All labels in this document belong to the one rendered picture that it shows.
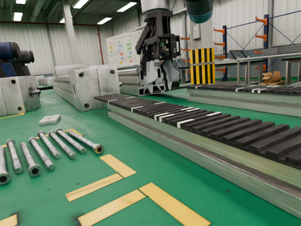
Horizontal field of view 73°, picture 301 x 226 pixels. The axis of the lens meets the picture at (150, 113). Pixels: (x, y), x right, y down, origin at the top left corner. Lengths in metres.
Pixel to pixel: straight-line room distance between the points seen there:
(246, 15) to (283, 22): 1.39
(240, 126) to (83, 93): 0.38
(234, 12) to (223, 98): 9.06
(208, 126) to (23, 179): 0.16
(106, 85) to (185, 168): 0.36
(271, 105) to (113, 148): 0.24
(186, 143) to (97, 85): 0.34
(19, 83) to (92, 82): 0.21
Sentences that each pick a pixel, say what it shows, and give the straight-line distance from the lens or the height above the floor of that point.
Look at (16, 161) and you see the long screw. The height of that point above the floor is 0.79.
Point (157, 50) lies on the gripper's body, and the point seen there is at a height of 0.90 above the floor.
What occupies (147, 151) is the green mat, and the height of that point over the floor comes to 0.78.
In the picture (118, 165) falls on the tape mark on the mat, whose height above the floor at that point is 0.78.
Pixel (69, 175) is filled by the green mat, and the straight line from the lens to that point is 0.20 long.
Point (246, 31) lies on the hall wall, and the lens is 9.06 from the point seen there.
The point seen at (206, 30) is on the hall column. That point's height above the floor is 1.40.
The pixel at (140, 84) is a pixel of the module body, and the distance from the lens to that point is 0.63.
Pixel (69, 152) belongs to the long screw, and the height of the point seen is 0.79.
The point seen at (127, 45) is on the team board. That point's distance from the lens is 6.57.
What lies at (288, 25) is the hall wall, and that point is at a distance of 8.48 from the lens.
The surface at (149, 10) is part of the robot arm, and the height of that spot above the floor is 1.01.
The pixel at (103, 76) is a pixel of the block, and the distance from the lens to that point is 0.50.
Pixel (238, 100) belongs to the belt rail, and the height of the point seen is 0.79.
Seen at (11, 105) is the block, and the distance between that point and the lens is 0.64.
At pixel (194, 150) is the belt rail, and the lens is 0.18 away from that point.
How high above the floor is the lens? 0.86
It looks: 13 degrees down
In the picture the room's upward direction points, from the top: 6 degrees counter-clockwise
